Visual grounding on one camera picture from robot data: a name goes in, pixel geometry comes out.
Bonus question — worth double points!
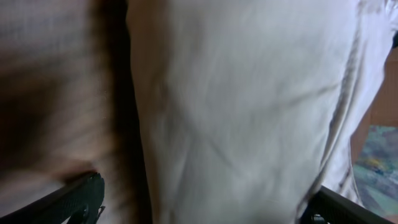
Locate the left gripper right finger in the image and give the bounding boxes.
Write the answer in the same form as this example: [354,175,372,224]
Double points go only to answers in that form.
[300,187,393,224]

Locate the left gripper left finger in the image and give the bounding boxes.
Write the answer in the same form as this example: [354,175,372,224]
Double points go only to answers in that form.
[1,172,105,224]

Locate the beige khaki shorts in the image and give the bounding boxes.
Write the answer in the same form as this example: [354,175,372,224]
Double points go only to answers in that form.
[127,0,397,223]

